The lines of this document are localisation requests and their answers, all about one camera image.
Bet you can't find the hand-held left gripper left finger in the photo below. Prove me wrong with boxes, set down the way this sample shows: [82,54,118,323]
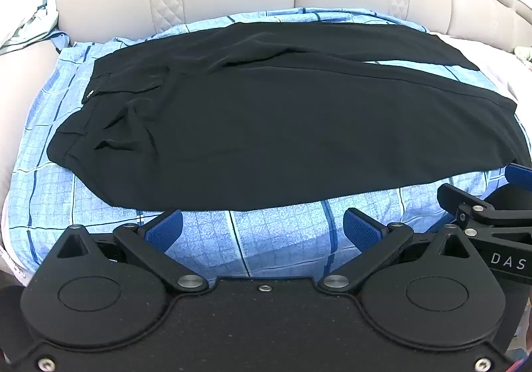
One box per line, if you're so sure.
[53,209,209,294]

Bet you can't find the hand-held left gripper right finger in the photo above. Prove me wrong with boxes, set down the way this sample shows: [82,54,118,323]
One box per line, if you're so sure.
[318,208,479,294]

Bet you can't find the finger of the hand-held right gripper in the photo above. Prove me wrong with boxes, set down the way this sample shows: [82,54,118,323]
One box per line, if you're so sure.
[504,163,532,190]
[438,183,532,238]

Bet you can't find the black pants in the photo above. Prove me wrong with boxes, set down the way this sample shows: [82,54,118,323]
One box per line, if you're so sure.
[47,21,518,212]

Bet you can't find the pale lilac cloth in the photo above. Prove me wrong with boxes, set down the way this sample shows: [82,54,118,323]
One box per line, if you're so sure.
[441,34,532,106]

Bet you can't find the blue checked bedsheet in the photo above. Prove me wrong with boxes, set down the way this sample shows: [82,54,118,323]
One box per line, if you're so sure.
[1,8,532,286]

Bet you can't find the white crumpled cloth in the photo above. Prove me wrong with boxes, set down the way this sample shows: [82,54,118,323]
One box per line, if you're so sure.
[0,8,56,57]

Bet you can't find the light blue garment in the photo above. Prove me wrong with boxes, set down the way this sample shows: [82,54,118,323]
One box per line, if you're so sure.
[30,0,69,52]

